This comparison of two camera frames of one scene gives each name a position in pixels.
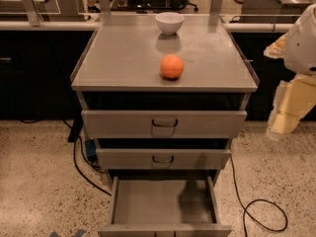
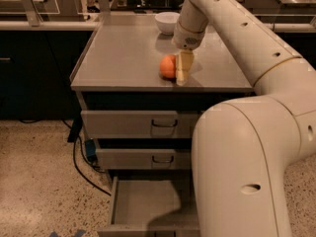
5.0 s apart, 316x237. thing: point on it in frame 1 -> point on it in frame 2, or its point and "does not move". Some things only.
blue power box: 91,149 does not move
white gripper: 301,51 -> 186,39
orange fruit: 171,66 does not move
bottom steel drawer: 164,206 does not move
